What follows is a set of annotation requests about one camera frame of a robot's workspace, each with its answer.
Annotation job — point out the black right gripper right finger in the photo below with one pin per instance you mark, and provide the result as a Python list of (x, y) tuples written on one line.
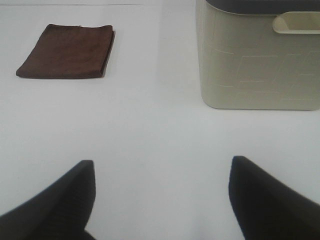
[(267, 209)]

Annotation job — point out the brown towel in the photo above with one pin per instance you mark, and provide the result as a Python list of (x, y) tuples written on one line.
[(69, 52)]

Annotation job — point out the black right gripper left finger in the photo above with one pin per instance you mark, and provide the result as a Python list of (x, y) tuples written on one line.
[(59, 212)]

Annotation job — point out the beige plastic basket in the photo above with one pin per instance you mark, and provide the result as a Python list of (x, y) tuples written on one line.
[(259, 54)]

